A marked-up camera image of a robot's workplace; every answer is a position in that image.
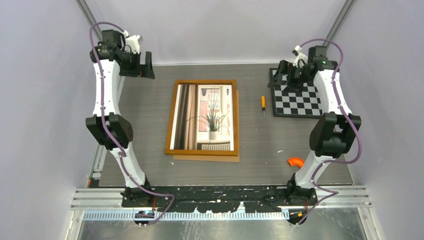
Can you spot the orange tool handle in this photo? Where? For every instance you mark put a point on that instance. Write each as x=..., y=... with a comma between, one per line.
x=263, y=105

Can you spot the black white chessboard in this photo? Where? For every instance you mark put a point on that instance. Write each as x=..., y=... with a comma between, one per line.
x=301, y=104

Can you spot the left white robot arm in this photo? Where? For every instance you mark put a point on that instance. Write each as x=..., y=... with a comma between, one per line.
x=116, y=56

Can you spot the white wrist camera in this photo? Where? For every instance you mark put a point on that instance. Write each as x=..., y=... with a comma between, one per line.
x=132, y=43
x=301, y=59

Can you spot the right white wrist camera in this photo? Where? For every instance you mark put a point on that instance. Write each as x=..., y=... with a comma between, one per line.
x=301, y=59

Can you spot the plant window photo print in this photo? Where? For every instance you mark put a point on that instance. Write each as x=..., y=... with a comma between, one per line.
x=202, y=118

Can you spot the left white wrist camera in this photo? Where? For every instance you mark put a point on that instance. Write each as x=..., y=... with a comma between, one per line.
x=132, y=43

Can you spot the brown fibreboard backing panel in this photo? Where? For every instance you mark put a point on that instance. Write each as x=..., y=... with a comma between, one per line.
x=218, y=158

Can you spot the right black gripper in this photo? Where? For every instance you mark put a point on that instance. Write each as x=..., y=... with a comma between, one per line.
x=283, y=69

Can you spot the orange curved plastic piece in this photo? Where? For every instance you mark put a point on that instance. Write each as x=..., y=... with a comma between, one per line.
x=296, y=162

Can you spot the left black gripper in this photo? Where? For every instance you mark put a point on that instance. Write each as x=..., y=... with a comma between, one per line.
x=140, y=70

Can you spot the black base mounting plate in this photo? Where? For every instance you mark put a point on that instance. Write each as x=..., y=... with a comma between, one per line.
x=219, y=198

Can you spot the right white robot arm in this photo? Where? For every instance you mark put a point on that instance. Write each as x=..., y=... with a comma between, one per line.
x=336, y=129

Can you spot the wooden picture frame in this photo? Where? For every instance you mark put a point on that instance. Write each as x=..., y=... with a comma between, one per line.
x=202, y=81

